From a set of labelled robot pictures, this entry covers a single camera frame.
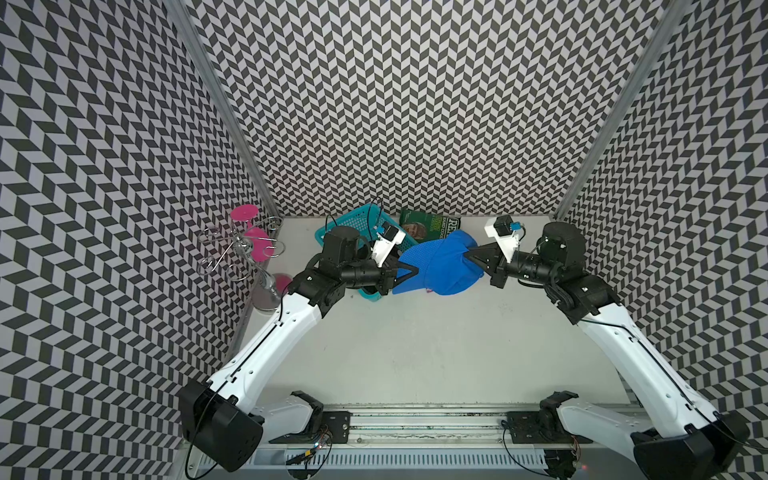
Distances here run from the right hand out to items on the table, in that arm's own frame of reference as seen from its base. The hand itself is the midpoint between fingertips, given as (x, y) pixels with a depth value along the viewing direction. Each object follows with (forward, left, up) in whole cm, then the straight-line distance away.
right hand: (469, 256), depth 67 cm
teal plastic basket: (+37, +30, -27) cm, 55 cm away
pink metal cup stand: (+7, +56, -5) cm, 57 cm away
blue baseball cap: (-2, +6, -2) cm, 6 cm away
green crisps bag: (+36, +7, -29) cm, 46 cm away
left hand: (-2, +14, -4) cm, 14 cm away
